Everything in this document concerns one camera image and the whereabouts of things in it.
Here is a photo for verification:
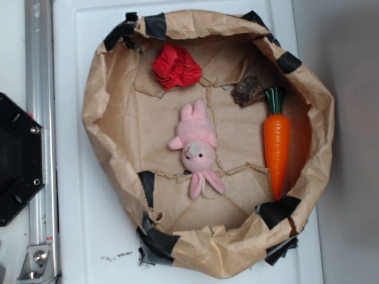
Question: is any dark brown rock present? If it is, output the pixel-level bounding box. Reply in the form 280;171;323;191
232;76;266;107

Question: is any pink plush bunny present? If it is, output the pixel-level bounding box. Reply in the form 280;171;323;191
168;99;226;199

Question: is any brown paper bag bin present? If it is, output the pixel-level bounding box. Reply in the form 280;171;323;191
82;10;335;279

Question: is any orange plastic toy carrot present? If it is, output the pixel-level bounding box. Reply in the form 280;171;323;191
264;87;291;201

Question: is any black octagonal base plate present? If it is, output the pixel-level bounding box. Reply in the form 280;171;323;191
0;93;44;227

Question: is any metal corner bracket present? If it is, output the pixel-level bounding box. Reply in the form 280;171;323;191
17;244;57;283

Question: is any aluminium extrusion rail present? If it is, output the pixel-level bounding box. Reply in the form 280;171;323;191
24;1;62;283

